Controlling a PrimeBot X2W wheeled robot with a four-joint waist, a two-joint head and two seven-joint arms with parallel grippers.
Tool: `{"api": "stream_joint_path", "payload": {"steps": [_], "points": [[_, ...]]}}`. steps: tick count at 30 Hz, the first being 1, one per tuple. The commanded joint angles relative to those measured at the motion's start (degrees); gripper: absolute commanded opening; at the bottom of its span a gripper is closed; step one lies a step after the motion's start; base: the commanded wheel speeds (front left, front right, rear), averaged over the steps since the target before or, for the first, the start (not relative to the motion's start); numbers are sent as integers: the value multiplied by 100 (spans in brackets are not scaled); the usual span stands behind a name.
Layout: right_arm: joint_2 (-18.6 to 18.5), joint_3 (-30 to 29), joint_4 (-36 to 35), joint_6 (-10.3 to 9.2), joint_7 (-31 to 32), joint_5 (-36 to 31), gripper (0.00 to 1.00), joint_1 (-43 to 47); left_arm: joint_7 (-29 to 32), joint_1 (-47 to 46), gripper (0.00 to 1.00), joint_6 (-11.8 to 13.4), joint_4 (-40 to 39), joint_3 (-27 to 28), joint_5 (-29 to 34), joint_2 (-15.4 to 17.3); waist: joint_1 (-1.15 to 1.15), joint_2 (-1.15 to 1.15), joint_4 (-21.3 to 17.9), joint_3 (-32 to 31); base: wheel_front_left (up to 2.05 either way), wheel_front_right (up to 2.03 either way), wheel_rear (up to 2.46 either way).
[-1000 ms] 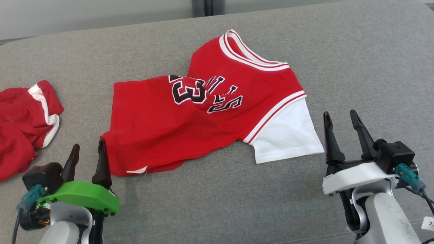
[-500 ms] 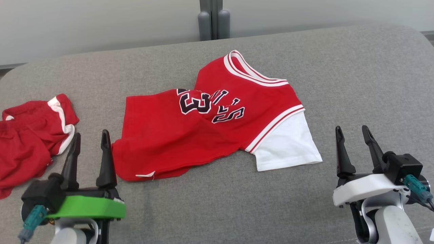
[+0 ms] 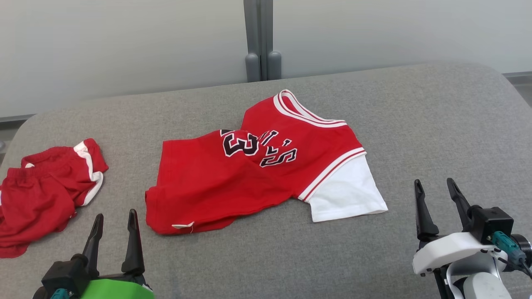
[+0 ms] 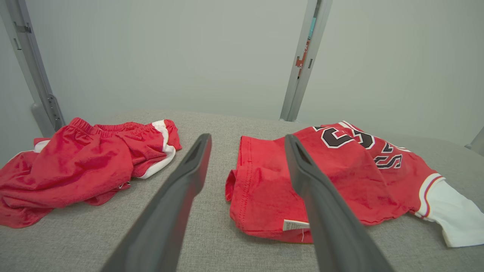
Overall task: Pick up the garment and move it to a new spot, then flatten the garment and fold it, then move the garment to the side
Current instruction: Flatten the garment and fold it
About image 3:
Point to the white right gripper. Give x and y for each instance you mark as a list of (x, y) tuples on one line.
[(444, 251)]

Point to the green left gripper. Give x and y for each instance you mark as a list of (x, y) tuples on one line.
[(116, 290)]

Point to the red shorts white stripes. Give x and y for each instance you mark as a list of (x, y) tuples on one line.
[(37, 195)]

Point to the red basketball jersey white sleeves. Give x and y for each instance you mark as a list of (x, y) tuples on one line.
[(208, 182)]

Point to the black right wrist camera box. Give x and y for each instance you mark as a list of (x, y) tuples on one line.
[(492, 222)]

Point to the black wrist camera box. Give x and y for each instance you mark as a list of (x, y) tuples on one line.
[(64, 276), (492, 222)]

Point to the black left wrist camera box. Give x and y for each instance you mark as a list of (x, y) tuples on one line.
[(64, 276)]

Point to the dark grey wall skirting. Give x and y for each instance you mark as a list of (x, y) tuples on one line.
[(16, 118), (519, 78)]

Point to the grey partition frame post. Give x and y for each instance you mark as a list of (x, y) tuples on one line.
[(262, 37)]

